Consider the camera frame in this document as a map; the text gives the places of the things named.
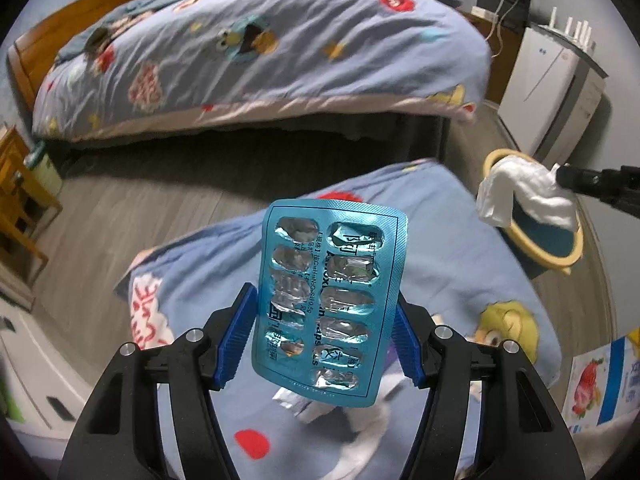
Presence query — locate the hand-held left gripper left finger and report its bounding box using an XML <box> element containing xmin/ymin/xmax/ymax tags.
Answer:
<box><xmin>59</xmin><ymin>282</ymin><xmax>261</xmax><ymax>480</ymax></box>

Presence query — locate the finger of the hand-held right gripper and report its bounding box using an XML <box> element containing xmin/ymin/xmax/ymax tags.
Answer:
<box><xmin>556</xmin><ymin>162</ymin><xmax>640</xmax><ymax>218</ymax></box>

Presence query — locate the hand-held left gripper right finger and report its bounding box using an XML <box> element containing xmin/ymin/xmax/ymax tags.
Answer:
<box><xmin>392</xmin><ymin>295</ymin><xmax>586</xmax><ymax>480</ymax></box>

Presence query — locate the white tissue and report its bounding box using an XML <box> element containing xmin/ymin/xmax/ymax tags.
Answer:
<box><xmin>475</xmin><ymin>157</ymin><xmax>576</xmax><ymax>233</ymax></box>

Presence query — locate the blue bin with yellow rim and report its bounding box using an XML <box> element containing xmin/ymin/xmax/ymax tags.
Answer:
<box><xmin>482</xmin><ymin>149</ymin><xmax>585</xmax><ymax>276</ymax></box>

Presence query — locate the teal blister pack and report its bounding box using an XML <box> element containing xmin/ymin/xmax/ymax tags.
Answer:
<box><xmin>251</xmin><ymin>198</ymin><xmax>408</xmax><ymax>393</ymax></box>

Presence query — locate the small printed blue blanket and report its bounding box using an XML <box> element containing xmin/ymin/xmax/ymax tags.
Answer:
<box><xmin>114</xmin><ymin>159</ymin><xmax>563</xmax><ymax>480</ymax></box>

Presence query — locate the white air purifier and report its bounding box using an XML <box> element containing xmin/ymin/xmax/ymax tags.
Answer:
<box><xmin>497</xmin><ymin>22</ymin><xmax>608</xmax><ymax>171</ymax></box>

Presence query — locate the wooden cabinet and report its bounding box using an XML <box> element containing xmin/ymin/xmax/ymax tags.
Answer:
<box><xmin>465</xmin><ymin>7</ymin><xmax>526</xmax><ymax>106</ymax></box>

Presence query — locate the white router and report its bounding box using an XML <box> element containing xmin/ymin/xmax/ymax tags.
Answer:
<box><xmin>547</xmin><ymin>6</ymin><xmax>598</xmax><ymax>51</ymax></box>

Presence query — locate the strawberry print package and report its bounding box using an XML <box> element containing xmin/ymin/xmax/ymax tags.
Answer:
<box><xmin>562</xmin><ymin>327</ymin><xmax>640</xmax><ymax>433</ymax></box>

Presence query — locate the white cabinet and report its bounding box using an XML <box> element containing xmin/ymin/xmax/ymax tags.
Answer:
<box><xmin>0</xmin><ymin>305</ymin><xmax>91</xmax><ymax>431</ymax></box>

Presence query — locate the green white bin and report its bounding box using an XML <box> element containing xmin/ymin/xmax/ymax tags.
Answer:
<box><xmin>25</xmin><ymin>141</ymin><xmax>65</xmax><ymax>201</ymax></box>

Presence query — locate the bed with cartoon duvet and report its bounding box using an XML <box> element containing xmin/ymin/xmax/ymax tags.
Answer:
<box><xmin>31</xmin><ymin>0</ymin><xmax>493</xmax><ymax>143</ymax></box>

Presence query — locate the wooden nightstand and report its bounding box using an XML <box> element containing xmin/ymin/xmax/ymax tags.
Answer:
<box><xmin>0</xmin><ymin>127</ymin><xmax>63</xmax><ymax>286</ymax></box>

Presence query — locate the wooden bed headboard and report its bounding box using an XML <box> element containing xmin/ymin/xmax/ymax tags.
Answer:
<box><xmin>7</xmin><ymin>0</ymin><xmax>173</xmax><ymax>111</ymax></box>

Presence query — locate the white cable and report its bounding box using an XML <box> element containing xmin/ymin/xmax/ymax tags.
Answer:
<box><xmin>487</xmin><ymin>0</ymin><xmax>523</xmax><ymax>56</ymax></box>

